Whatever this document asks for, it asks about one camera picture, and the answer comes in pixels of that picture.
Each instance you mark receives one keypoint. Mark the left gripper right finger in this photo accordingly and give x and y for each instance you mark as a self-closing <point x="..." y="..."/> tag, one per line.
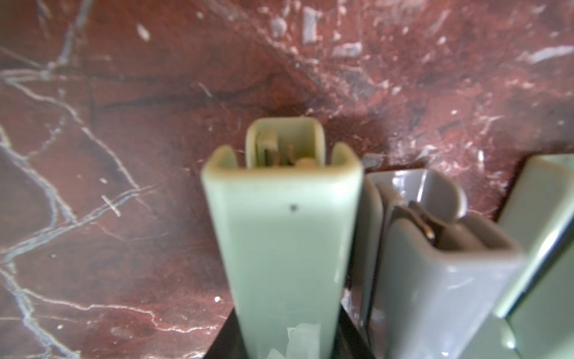
<point x="348" y="342"/>

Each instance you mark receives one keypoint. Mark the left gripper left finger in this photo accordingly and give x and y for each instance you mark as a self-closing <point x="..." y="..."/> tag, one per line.
<point x="228" y="344"/>

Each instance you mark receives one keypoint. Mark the light green pruning pliers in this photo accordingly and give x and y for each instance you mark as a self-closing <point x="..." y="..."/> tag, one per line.
<point x="284" y="223"/>

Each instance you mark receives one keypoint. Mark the light grey pruning pliers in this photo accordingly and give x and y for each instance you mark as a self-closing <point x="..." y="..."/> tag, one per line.
<point x="426" y="273"/>

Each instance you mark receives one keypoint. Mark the mint green pruning pliers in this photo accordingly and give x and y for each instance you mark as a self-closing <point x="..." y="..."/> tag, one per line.
<point x="534" y="318"/>

